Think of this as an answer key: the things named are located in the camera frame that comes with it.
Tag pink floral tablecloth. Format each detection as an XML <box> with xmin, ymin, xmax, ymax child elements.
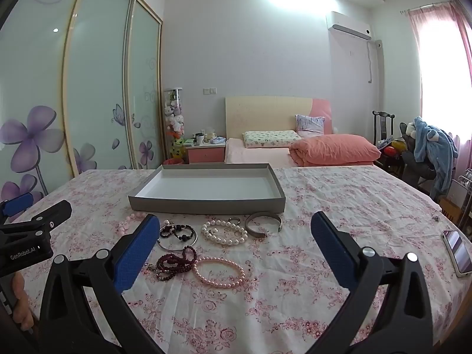
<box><xmin>7</xmin><ymin>165</ymin><xmax>472</xmax><ymax>354</ymax></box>

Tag white pearl bracelet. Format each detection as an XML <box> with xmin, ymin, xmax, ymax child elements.
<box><xmin>201</xmin><ymin>219</ymin><xmax>249</xmax><ymax>247</ymax></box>

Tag dark red bead bracelet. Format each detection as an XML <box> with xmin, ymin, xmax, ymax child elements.
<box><xmin>147</xmin><ymin>246</ymin><xmax>198</xmax><ymax>281</ymax></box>

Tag lilac print pillow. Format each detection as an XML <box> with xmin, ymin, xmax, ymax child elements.
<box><xmin>295</xmin><ymin>114</ymin><xmax>326</xmax><ymax>138</ymax></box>

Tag grey metal cuff bangle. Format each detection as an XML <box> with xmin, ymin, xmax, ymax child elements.
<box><xmin>244</xmin><ymin>211</ymin><xmax>284</xmax><ymax>240</ymax></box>

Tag pink quartz bead bracelet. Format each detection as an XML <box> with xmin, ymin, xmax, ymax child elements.
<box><xmin>119</xmin><ymin>211</ymin><xmax>148</xmax><ymax>237</ymax></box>

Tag dark grey office chair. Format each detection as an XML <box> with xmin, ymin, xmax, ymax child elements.
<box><xmin>400</xmin><ymin>122</ymin><xmax>441</xmax><ymax>192</ymax></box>

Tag clear tube of plush toys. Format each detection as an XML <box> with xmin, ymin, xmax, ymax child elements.
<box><xmin>163</xmin><ymin>88</ymin><xmax>185</xmax><ymax>163</ymax></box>

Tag beige and pink headboard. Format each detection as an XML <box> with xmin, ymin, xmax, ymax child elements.
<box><xmin>225</xmin><ymin>96</ymin><xmax>332</xmax><ymax>144</ymax></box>

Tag white air conditioner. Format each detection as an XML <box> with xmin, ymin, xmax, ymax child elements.
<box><xmin>326</xmin><ymin>11</ymin><xmax>372</xmax><ymax>41</ymax></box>

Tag bed with pink sheet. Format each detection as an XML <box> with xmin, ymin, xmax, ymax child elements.
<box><xmin>224</xmin><ymin>137</ymin><xmax>373</xmax><ymax>166</ymax></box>

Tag blue fleece garment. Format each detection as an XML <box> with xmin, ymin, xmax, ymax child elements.
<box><xmin>413</xmin><ymin>116</ymin><xmax>459</xmax><ymax>196</ymax></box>

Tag pink pearl bracelet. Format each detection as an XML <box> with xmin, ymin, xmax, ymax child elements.
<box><xmin>191</xmin><ymin>257</ymin><xmax>246</xmax><ymax>288</ymax></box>

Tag orange pillow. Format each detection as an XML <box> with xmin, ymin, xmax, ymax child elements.
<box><xmin>289</xmin><ymin>135</ymin><xmax>382</xmax><ymax>167</ymax></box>

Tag air conditioner pipe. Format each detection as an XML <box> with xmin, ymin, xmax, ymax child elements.
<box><xmin>366</xmin><ymin>40</ymin><xmax>384</xmax><ymax>83</ymax></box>

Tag smartphone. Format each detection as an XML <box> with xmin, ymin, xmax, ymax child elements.
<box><xmin>442</xmin><ymin>230</ymin><xmax>472</xmax><ymax>278</ymax></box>

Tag floral sliding door wardrobe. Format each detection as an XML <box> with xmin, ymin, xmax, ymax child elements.
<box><xmin>0</xmin><ymin>0</ymin><xmax>165</xmax><ymax>207</ymax></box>

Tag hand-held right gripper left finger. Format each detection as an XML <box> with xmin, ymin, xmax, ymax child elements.
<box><xmin>39</xmin><ymin>214</ymin><xmax>163</xmax><ymax>354</ymax></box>

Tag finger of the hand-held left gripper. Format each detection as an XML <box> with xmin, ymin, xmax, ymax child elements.
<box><xmin>0</xmin><ymin>200</ymin><xmax>73</xmax><ymax>235</ymax></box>
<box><xmin>0</xmin><ymin>192</ymin><xmax>33</xmax><ymax>219</ymax></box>

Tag grey cardboard tray box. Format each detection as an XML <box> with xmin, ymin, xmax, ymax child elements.
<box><xmin>128</xmin><ymin>163</ymin><xmax>286</xmax><ymax>215</ymax></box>

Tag pink curtain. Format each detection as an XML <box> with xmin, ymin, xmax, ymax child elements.
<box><xmin>400</xmin><ymin>0</ymin><xmax>472</xmax><ymax>200</ymax></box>

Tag wooden box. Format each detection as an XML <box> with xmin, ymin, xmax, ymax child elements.
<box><xmin>440</xmin><ymin>196</ymin><xmax>466</xmax><ymax>226</ymax></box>

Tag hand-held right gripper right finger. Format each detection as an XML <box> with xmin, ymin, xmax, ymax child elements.
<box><xmin>310</xmin><ymin>212</ymin><xmax>434</xmax><ymax>354</ymax></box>

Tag dark wooden chair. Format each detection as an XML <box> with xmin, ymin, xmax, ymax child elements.
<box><xmin>372</xmin><ymin>111</ymin><xmax>406</xmax><ymax>178</ymax></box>

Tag black bead bracelet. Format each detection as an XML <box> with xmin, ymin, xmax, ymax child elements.
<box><xmin>159</xmin><ymin>223</ymin><xmax>195</xmax><ymax>240</ymax></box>

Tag person's left hand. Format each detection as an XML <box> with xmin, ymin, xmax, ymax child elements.
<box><xmin>11</xmin><ymin>272</ymin><xmax>37</xmax><ymax>332</ymax></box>

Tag pink nightstand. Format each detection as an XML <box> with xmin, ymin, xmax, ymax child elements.
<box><xmin>185</xmin><ymin>142</ymin><xmax>226</xmax><ymax>164</ymax></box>

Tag cream patterned pillow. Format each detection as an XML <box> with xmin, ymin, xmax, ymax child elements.
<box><xmin>242</xmin><ymin>130</ymin><xmax>302</xmax><ymax>149</ymax></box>

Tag colourful toys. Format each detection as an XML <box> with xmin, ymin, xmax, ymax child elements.
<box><xmin>383</xmin><ymin>138</ymin><xmax>406</xmax><ymax>158</ymax></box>

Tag thin silver bangle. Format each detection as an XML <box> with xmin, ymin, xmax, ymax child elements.
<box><xmin>157</xmin><ymin>229</ymin><xmax>200</xmax><ymax>250</ymax></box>

